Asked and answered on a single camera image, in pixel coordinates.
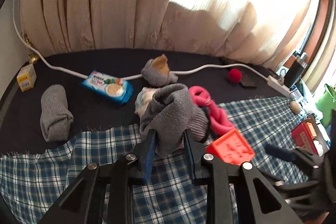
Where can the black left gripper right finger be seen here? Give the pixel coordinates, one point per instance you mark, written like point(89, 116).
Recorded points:
point(256, 198)

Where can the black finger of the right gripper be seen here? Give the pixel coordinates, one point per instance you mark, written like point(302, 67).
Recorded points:
point(297, 156)

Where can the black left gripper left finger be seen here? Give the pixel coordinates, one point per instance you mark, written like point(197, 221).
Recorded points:
point(105, 189)

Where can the blue cracker packet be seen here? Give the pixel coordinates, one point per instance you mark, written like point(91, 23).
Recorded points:
point(113, 88)

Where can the large grey knit sock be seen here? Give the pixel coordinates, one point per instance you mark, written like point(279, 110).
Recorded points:
point(170, 112)

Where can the red flat box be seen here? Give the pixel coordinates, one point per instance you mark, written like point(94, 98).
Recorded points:
point(305, 137)

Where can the beige egg-shaped object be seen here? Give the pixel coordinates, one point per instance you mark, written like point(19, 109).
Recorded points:
point(295, 107)

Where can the blue plaid cloth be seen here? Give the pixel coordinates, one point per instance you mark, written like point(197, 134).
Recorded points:
point(30, 184)

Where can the green bag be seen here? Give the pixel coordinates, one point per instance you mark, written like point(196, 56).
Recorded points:
point(326, 104)

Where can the red embossed rubber block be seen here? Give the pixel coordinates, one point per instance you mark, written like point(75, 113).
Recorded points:
point(232, 148)

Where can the white power strip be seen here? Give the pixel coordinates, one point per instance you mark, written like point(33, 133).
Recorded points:
point(280, 88)

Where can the pink twisted toy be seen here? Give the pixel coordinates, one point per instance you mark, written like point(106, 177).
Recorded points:
point(219, 122)

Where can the black tumbler cup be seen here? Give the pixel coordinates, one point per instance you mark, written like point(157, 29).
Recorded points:
point(295, 71)

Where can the small black pad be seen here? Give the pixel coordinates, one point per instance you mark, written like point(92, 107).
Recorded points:
point(247, 82)

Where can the red pompom ball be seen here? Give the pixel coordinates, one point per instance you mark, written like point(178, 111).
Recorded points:
point(234, 76)

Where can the cream and teal sock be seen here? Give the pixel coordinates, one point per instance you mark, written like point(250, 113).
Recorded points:
point(143, 99)

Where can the small yellow box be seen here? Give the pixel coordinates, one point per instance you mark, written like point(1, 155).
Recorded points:
point(26, 77)

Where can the grey and tan sock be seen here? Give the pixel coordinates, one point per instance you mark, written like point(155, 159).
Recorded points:
point(157, 72)

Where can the gold curtain tassel bell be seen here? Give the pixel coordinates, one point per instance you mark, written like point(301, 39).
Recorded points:
point(33, 57)

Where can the beige curtain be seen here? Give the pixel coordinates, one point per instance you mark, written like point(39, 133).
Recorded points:
point(261, 32)

